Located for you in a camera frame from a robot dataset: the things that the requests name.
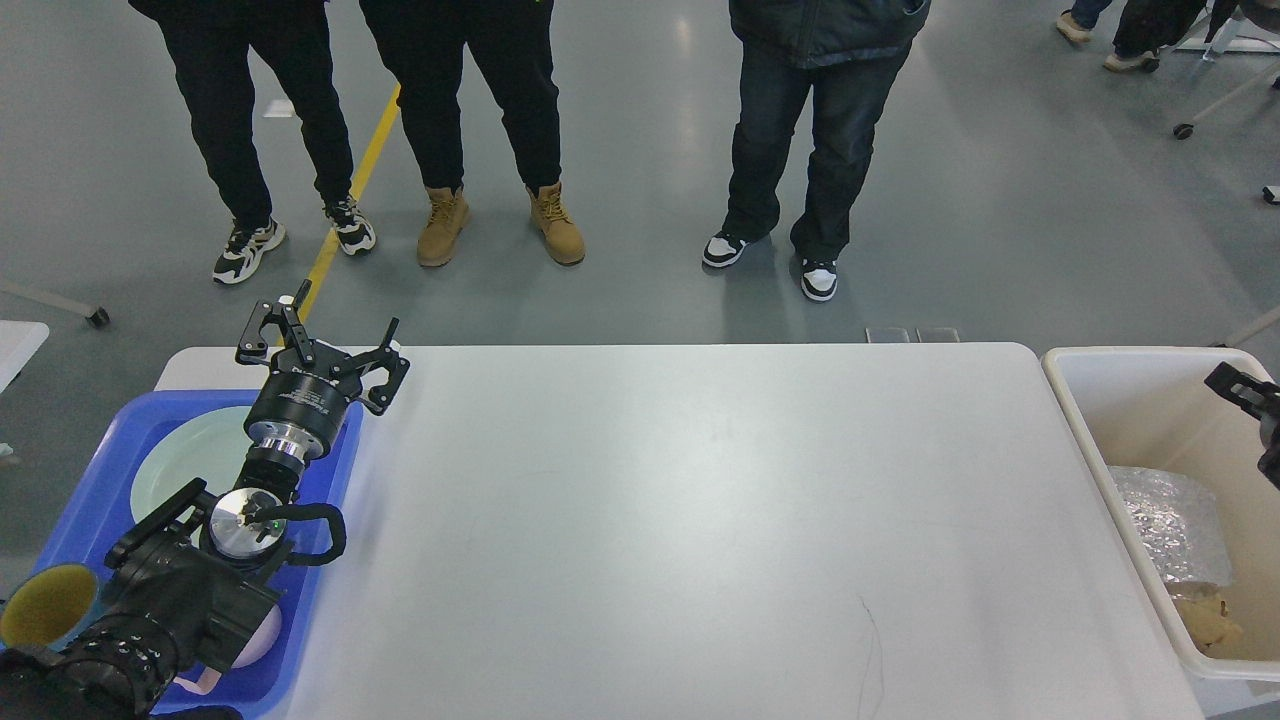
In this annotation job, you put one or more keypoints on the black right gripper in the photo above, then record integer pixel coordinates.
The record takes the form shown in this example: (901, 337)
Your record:
(1257, 398)

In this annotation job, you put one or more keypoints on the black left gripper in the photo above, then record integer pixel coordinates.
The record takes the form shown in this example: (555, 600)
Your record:
(304, 401)

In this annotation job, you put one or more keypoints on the mint green plate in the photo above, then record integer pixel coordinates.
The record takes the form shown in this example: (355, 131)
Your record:
(210, 447)

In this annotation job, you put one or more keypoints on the aluminium foil sheet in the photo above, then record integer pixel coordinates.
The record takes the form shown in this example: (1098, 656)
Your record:
(1178, 522)

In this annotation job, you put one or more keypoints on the brown paper ball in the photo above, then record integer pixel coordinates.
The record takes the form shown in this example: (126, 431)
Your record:
(1205, 614)

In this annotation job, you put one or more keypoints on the pink mug maroon inside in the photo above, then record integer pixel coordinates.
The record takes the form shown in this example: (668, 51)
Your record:
(260, 643)

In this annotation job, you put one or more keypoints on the teal mug yellow inside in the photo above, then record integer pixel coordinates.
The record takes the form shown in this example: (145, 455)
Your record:
(52, 607)

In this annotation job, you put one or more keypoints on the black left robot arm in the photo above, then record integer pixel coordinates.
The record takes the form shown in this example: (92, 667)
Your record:
(190, 582)

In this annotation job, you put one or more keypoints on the beige plastic bin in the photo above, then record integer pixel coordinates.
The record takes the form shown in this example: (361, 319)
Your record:
(1148, 407)

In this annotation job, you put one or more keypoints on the white side table corner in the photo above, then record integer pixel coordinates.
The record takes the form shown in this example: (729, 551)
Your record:
(19, 343)

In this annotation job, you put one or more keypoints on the person in black at left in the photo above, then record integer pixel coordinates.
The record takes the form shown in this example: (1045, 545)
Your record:
(210, 43)

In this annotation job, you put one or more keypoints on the office chair base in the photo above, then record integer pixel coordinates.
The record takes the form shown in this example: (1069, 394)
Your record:
(1230, 30)

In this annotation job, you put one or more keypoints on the seated person at far right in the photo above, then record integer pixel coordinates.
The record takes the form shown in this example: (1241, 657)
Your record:
(1144, 28)

